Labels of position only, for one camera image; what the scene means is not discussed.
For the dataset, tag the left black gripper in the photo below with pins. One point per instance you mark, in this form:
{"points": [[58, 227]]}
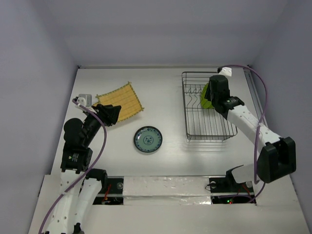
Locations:
{"points": [[107, 113]]}

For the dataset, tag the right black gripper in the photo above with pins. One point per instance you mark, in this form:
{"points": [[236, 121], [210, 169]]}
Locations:
{"points": [[209, 95]]}

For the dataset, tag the square bamboo tray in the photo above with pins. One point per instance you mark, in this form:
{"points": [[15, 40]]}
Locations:
{"points": [[124, 96]]}

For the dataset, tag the blue patterned plate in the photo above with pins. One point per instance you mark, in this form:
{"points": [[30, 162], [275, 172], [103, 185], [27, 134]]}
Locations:
{"points": [[148, 139]]}

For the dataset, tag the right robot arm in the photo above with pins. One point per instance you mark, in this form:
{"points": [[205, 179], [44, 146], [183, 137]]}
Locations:
{"points": [[274, 156]]}

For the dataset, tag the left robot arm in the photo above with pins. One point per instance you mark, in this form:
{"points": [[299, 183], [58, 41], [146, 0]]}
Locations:
{"points": [[79, 182]]}

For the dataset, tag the green plate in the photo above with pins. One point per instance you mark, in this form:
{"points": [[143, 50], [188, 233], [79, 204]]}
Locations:
{"points": [[204, 102]]}

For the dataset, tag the black wire dish rack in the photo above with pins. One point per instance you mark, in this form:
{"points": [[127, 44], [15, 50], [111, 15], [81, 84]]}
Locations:
{"points": [[202, 124]]}

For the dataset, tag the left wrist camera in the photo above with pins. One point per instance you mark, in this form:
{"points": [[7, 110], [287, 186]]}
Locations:
{"points": [[84, 100]]}

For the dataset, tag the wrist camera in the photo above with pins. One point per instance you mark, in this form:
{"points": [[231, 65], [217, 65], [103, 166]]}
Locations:
{"points": [[84, 100], [225, 71]]}

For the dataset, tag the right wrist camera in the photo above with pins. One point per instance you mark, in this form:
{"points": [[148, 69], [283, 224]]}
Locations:
{"points": [[225, 71]]}

